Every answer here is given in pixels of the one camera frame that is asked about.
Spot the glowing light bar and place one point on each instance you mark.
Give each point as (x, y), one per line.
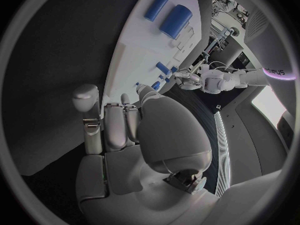
(222, 153)

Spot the white task board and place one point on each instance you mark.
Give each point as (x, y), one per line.
(140, 46)

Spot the long blue cylinder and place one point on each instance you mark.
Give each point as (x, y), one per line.
(157, 6)

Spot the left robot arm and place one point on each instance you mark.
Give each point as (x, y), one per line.
(234, 78)

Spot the blue plug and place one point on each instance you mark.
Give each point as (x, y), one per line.
(156, 85)

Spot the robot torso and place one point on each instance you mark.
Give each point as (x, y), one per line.
(269, 46)

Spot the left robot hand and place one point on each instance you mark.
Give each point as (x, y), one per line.
(188, 79)

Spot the thick blue cylinder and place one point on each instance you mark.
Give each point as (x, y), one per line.
(175, 21)

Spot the short blue cylinder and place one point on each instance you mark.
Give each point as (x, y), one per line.
(163, 67)

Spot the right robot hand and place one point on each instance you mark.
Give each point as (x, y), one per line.
(168, 135)

